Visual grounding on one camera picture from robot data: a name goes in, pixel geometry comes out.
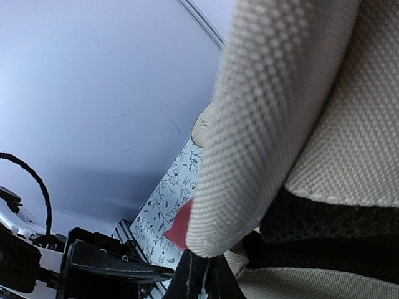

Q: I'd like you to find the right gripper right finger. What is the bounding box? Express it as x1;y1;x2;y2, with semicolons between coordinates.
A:
211;257;246;299

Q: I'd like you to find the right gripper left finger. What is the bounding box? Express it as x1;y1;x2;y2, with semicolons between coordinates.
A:
165;249;208;299

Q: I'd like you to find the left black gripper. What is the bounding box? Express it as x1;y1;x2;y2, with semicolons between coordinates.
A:
1;224;175;298

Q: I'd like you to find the beige pet tent fabric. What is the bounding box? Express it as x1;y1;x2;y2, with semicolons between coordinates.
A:
186;1;398;298

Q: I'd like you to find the pink pet bowl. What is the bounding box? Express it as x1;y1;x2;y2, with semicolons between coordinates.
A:
163;199;193;250

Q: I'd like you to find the floral table cloth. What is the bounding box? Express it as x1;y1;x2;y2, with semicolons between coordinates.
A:
130;140;203;270

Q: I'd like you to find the beige leaf plate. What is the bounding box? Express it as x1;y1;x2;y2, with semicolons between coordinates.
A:
191;102;216;148

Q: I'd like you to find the front aluminium rail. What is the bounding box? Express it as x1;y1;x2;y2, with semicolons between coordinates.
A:
111;219;166;299

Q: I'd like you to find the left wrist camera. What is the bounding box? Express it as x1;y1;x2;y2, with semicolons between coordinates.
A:
0;186;22;214

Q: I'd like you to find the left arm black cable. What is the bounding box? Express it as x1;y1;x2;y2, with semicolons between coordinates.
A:
0;151;53;236

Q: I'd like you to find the left aluminium frame post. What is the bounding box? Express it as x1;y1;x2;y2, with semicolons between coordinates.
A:
177;0;225;50

